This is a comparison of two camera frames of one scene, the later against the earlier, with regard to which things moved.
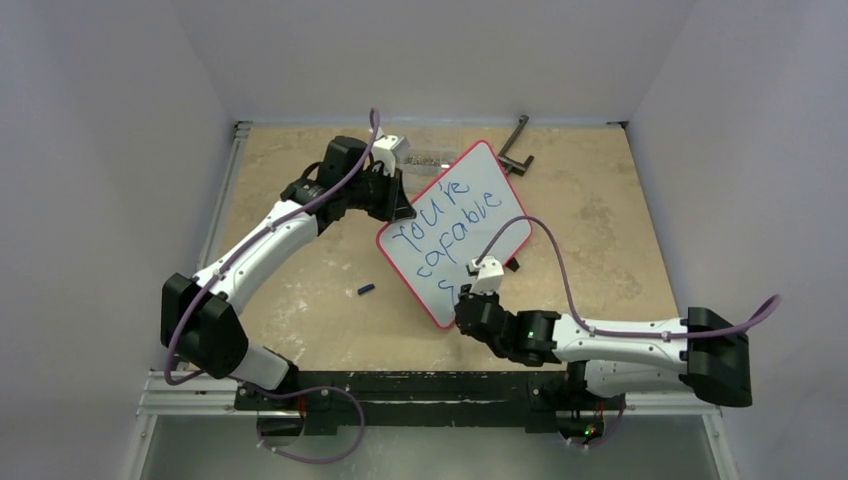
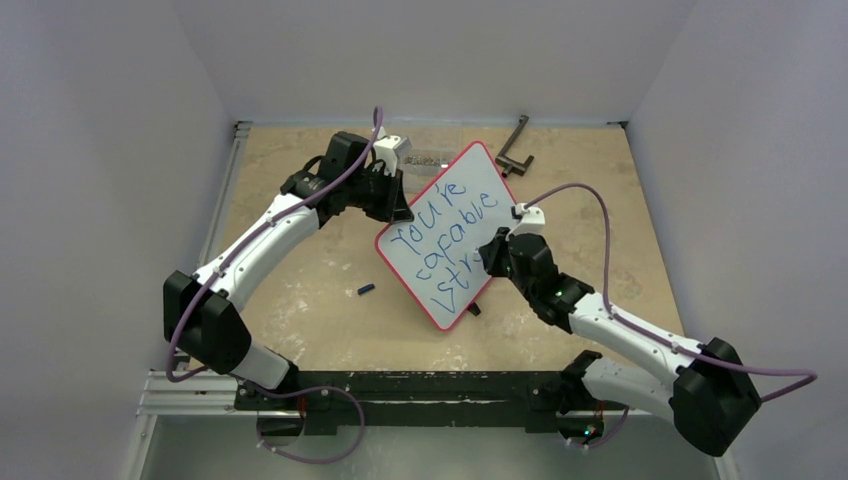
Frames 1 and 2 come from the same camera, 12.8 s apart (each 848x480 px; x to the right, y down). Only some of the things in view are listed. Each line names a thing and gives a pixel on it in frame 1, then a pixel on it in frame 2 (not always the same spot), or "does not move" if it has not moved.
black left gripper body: x=375 y=193 does not move
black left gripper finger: x=403 y=210 does not move
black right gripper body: x=468 y=307 -> x=496 y=252
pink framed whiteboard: x=470 y=211 does not move
